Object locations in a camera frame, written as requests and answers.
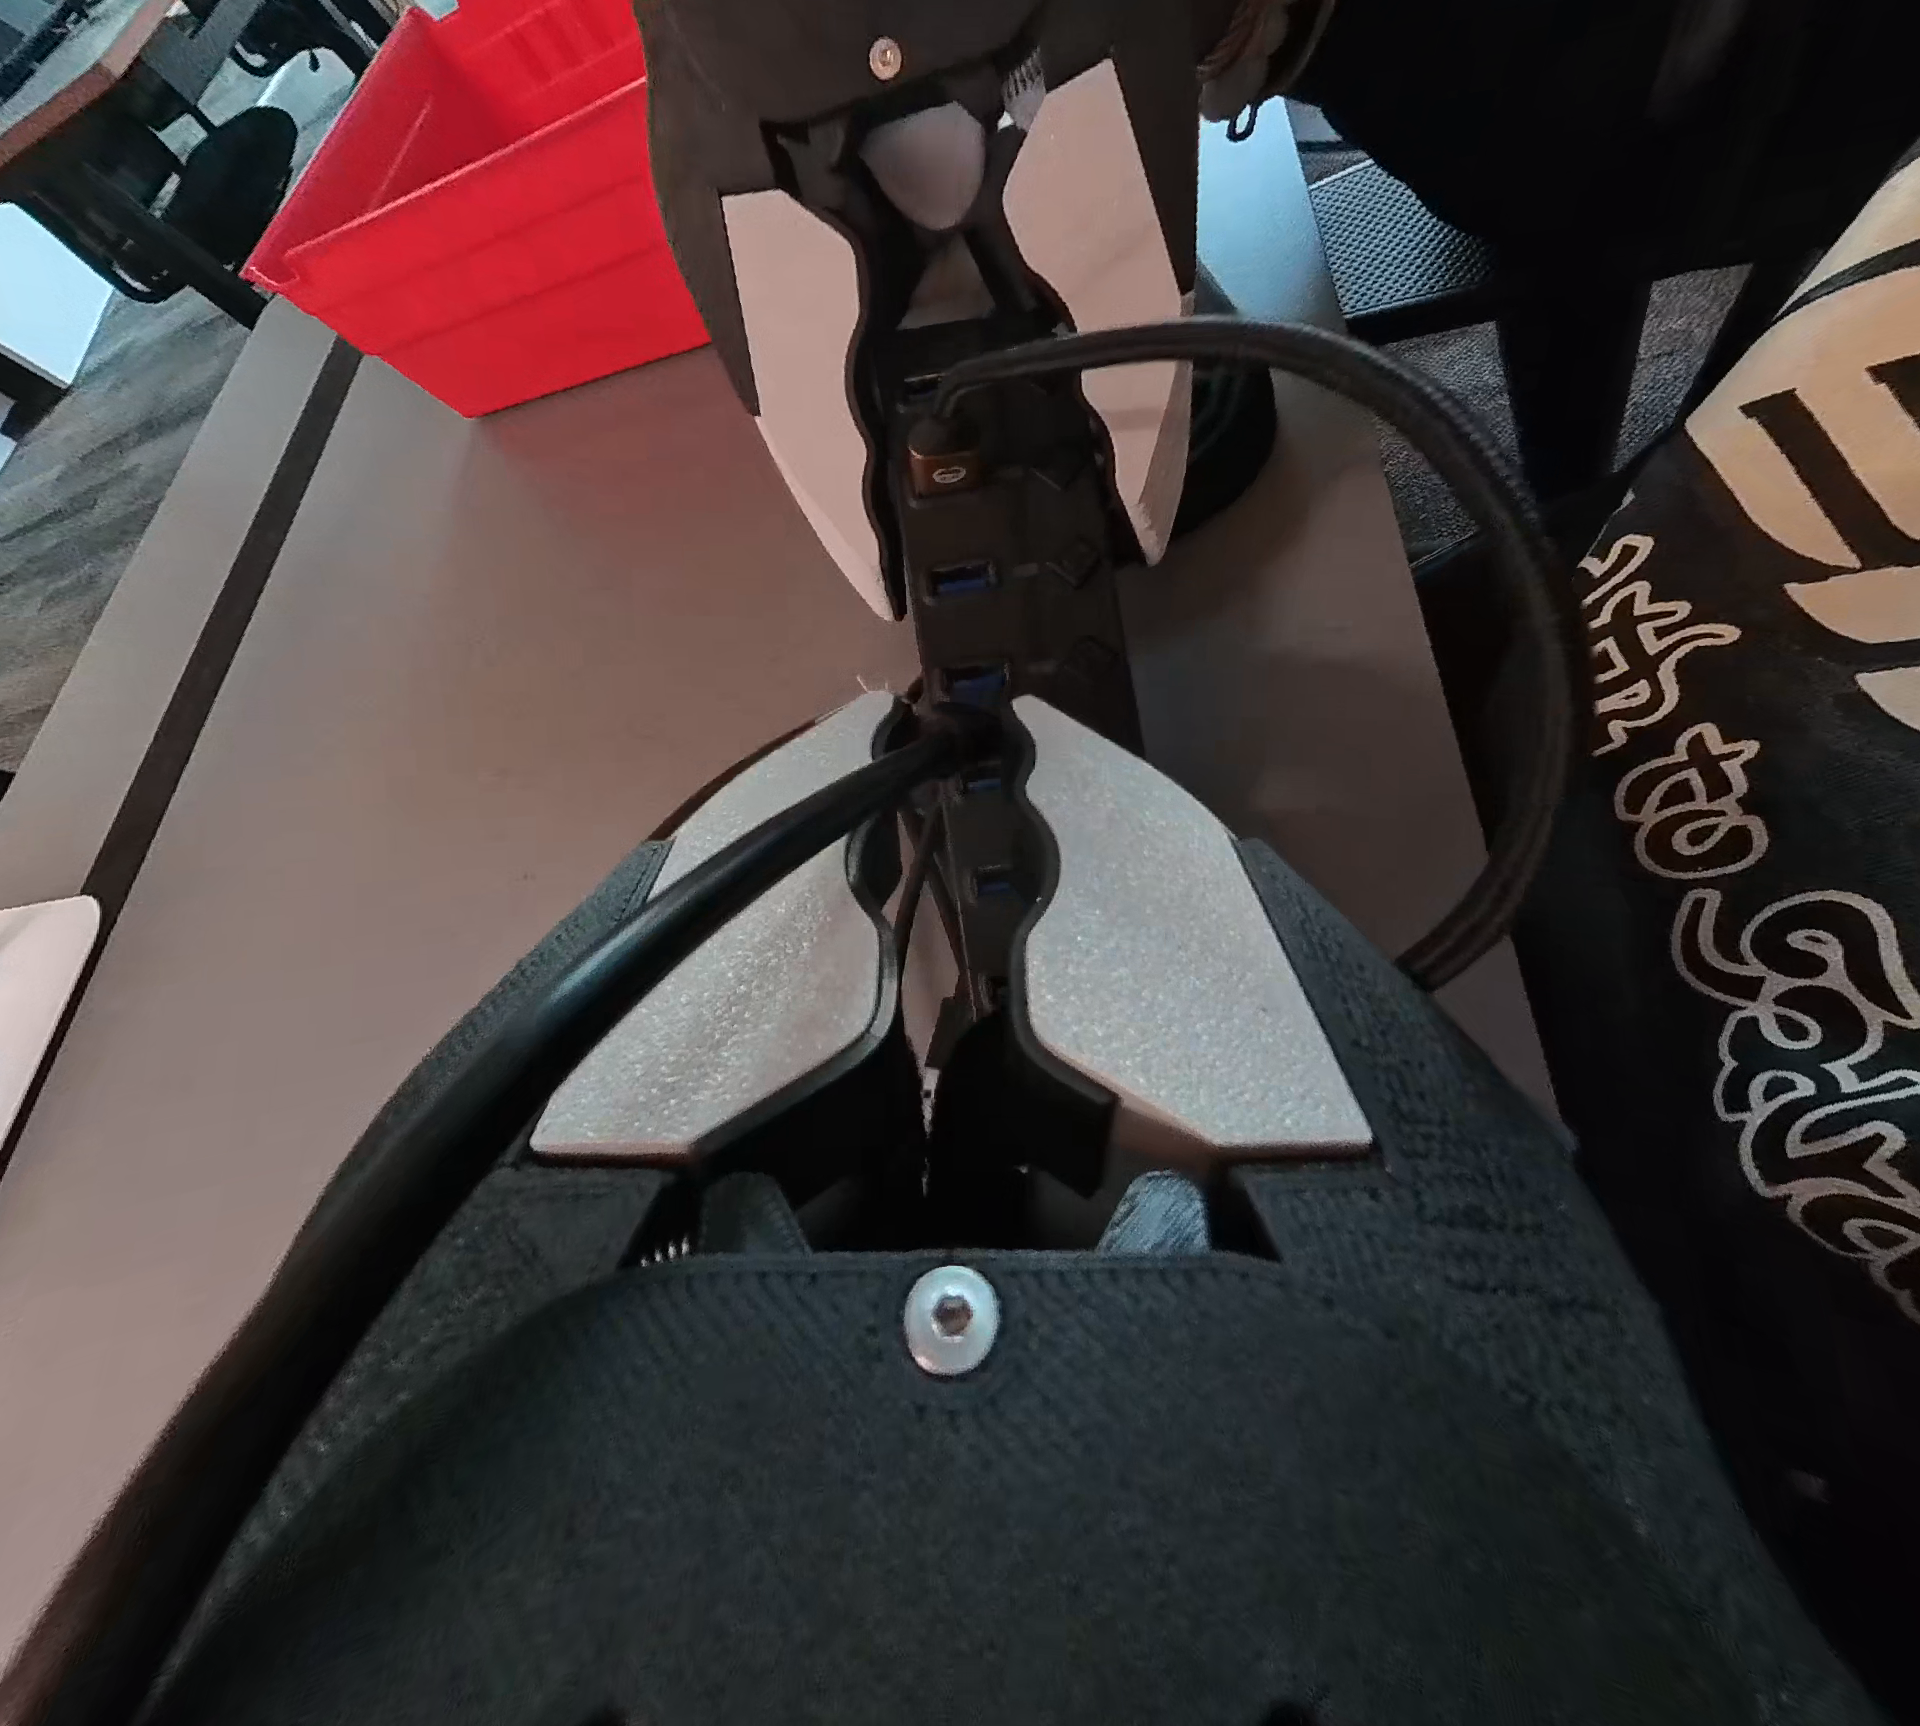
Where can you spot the black mesh chair armrest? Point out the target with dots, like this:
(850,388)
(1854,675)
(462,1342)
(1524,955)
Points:
(1395,241)

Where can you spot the person's right hand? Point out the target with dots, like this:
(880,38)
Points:
(924,165)

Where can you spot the wooden office desk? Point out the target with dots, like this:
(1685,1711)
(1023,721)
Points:
(136,1)

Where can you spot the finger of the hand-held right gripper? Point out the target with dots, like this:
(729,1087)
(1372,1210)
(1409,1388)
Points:
(796,377)
(1111,226)

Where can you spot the person's right forearm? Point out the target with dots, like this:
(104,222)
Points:
(1576,31)

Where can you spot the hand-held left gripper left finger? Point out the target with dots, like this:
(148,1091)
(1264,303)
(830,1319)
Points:
(722,990)

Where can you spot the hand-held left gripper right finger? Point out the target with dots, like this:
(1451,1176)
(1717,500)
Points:
(1184,990)

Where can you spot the black bumpy round mat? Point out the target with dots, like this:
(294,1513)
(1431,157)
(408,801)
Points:
(1229,438)

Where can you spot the red plastic bin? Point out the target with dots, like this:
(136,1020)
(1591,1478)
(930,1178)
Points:
(495,241)

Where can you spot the black multi-port usb hub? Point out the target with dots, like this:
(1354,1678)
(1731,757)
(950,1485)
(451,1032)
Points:
(1034,624)

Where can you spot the person's black printed shirt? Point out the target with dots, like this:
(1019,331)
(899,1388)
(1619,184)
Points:
(1726,858)

